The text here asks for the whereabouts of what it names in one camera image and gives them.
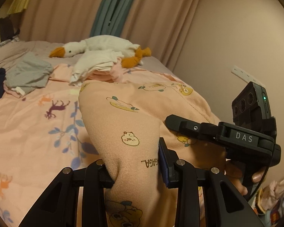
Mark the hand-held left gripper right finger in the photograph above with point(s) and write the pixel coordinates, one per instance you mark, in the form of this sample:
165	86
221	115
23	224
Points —
162	163

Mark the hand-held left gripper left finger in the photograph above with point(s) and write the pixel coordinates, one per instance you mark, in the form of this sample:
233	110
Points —
94	177

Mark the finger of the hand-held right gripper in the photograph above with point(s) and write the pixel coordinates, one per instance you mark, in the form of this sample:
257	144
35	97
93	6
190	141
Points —
179	123

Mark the peach bear-print garment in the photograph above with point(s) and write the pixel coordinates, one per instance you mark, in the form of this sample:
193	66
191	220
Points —
132	113

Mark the person's right hand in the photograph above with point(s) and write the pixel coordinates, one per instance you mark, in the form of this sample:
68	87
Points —
233	175

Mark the pale crumpled cloth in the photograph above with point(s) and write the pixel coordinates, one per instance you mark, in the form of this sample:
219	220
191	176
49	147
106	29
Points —
277	191

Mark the white power strip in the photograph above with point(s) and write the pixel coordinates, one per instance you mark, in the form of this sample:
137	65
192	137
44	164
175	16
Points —
241	73

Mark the pink animal-print bed cover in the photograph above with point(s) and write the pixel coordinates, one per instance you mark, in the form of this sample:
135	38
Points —
33	127

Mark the colourful printed packaging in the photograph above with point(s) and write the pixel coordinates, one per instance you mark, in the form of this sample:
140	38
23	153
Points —
274	217

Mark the white garment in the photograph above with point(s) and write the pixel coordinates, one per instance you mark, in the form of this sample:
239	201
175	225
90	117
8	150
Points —
92	61

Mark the beige curtain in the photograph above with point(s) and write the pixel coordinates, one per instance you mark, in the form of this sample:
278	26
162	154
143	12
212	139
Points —
161	16
61	9

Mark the white goose plush toy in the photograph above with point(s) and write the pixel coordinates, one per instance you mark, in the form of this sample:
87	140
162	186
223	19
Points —
104	42

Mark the pink white-trimmed garment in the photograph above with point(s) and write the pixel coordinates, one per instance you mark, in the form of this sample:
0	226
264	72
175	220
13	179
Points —
16	90

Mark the grey garment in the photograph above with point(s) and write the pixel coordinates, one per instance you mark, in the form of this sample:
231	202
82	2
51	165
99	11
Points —
28	72

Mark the teal curtain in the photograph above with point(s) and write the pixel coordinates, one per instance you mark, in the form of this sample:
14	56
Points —
108	9

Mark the plaid pillow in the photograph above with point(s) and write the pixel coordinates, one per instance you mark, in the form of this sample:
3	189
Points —
0	45

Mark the dark cloth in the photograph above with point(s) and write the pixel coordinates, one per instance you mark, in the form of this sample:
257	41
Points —
7	27

